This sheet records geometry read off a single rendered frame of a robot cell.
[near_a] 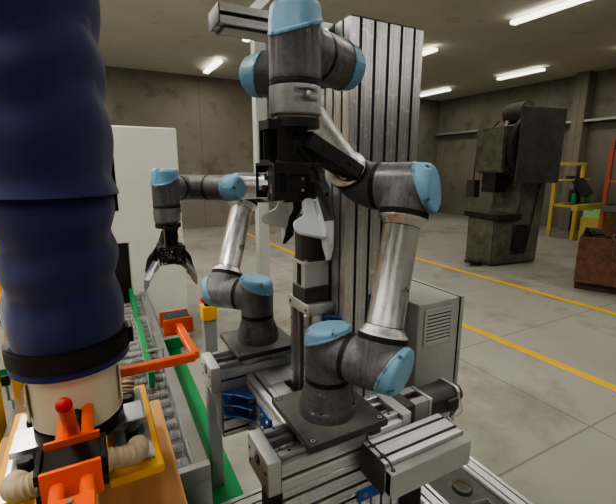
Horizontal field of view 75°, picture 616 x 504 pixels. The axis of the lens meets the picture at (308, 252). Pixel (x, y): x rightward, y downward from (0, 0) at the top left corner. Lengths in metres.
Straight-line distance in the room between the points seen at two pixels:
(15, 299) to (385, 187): 0.77
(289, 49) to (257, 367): 1.12
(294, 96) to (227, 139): 11.08
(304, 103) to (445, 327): 1.00
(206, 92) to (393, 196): 10.84
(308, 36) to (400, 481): 0.95
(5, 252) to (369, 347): 0.72
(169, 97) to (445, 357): 10.54
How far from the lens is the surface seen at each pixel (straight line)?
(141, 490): 1.11
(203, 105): 11.57
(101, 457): 0.77
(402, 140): 1.23
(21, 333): 0.89
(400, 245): 0.92
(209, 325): 2.01
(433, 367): 1.44
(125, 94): 11.28
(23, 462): 1.01
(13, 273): 0.86
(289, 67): 0.59
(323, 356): 0.98
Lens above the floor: 1.65
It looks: 12 degrees down
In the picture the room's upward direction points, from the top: straight up
